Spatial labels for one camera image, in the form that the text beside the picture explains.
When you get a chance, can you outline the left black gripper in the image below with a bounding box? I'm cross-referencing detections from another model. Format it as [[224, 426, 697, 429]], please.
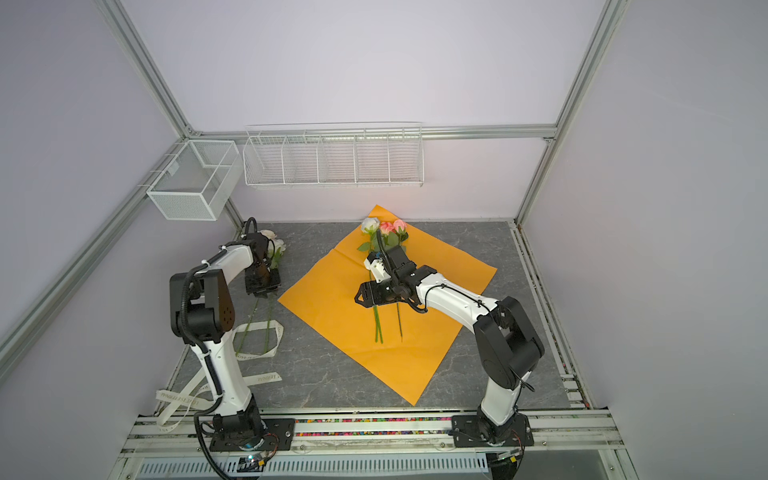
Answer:
[[245, 262, 282, 297]]

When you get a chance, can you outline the white fake rose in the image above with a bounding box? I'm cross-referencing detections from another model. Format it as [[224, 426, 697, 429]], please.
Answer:
[[357, 217, 383, 343]]

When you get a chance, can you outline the orange wrapping paper sheet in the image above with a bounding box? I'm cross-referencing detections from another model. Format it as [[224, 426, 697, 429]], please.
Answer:
[[273, 221, 484, 407]]

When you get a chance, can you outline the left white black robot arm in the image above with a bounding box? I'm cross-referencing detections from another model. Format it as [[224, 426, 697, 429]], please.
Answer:
[[169, 217, 281, 479]]

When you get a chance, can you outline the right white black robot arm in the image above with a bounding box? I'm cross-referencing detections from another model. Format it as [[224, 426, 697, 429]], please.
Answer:
[[354, 247, 545, 450]]

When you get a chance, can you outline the cream fake rose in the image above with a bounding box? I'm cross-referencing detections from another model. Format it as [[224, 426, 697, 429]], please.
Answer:
[[259, 229, 277, 240]]

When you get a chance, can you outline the white mesh box basket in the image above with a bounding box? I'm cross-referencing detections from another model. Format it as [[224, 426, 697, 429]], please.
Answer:
[[147, 140, 243, 221]]

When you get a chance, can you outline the white printed ribbon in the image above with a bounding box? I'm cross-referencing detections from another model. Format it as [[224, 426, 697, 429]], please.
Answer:
[[155, 320, 284, 433]]

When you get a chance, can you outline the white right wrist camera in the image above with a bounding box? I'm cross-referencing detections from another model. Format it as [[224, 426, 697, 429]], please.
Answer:
[[364, 252, 391, 283]]

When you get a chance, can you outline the white wire shelf basket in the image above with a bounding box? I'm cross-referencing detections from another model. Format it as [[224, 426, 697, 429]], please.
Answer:
[[242, 122, 425, 188]]

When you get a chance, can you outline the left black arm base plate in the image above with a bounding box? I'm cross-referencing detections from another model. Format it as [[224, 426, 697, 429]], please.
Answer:
[[209, 415, 295, 452]]

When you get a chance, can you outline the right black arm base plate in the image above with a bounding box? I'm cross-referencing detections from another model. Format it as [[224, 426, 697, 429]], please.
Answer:
[[450, 411, 535, 448]]

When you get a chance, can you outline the white slotted cable duct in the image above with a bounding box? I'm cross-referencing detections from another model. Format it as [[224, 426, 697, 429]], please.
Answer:
[[132, 452, 490, 479]]

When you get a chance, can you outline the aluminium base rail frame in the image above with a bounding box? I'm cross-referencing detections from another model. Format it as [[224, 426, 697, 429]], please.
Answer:
[[107, 409, 640, 480]]

